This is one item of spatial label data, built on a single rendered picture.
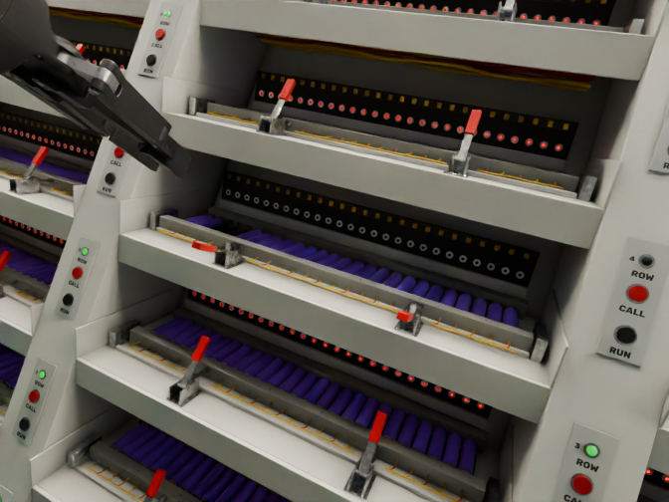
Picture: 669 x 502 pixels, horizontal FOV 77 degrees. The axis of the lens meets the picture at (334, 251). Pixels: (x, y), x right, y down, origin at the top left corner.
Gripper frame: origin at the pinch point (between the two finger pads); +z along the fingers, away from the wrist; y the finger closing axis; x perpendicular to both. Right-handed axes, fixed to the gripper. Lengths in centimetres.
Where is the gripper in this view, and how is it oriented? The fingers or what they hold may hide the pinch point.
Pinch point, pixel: (153, 148)
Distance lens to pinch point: 50.9
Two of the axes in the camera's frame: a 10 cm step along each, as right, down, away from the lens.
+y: -9.1, -2.8, 3.0
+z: 2.3, 2.7, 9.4
